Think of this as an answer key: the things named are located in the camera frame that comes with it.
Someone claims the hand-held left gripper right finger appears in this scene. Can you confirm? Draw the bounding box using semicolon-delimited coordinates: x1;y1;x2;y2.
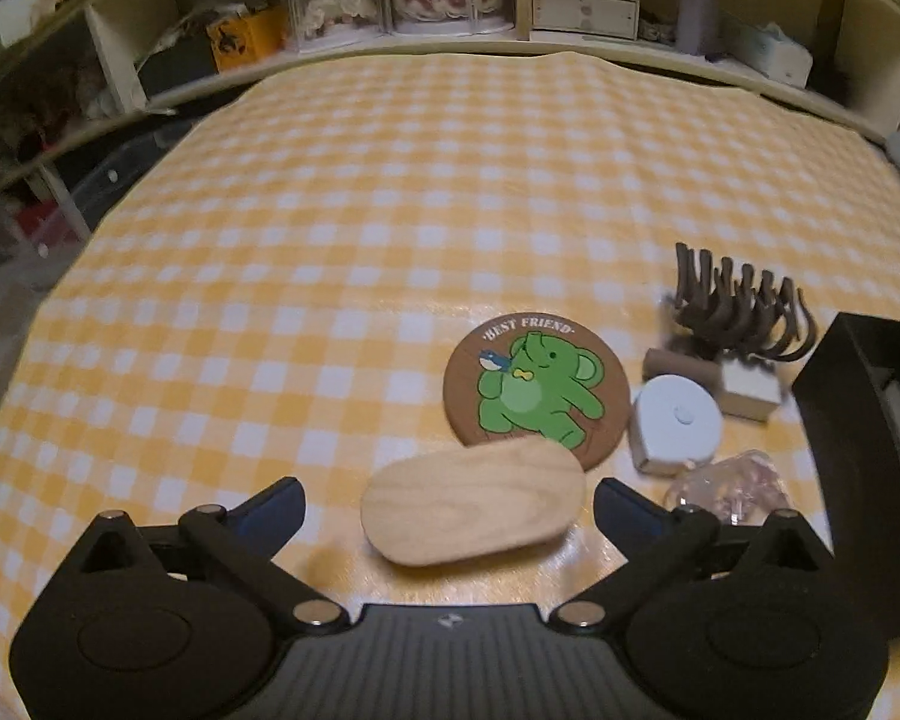
550;477;835;635

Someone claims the orange box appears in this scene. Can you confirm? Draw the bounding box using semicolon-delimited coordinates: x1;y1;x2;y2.
205;9;287;74

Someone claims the clear bag of crystals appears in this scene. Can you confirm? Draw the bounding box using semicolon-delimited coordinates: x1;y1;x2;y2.
663;449;790;527

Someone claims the small brown block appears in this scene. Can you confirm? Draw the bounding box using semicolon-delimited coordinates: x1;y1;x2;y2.
641;348;722;392

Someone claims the wooden shelf unit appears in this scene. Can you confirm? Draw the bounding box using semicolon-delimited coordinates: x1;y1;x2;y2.
0;0;900;260

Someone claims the oval wooden tray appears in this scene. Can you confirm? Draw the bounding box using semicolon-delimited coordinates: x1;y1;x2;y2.
361;441;586;567

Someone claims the yellow checked blanket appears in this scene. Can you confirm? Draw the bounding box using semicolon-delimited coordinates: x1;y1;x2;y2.
0;49;900;720

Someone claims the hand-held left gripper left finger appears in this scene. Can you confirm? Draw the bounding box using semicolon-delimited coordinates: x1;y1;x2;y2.
66;476;343;635

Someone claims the round green elephant coaster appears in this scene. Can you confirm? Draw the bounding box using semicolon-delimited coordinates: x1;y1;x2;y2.
443;310;631;473

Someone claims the brown hair claw clip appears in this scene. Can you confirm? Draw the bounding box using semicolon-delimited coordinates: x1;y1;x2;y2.
663;241;819;370

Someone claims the white round tape measure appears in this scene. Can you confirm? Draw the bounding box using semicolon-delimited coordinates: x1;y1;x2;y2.
628;375;725;476

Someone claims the pale purple container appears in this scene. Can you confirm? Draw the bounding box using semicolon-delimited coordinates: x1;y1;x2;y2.
673;0;715;55

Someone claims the black storage box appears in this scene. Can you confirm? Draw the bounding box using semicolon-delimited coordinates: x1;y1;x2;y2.
790;312;900;620

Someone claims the clear plastic storage bin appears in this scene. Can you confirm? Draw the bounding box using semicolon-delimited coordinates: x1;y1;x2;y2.
66;120;185;245

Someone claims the white tissue box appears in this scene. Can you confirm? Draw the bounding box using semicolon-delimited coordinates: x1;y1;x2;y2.
726;19;816;88

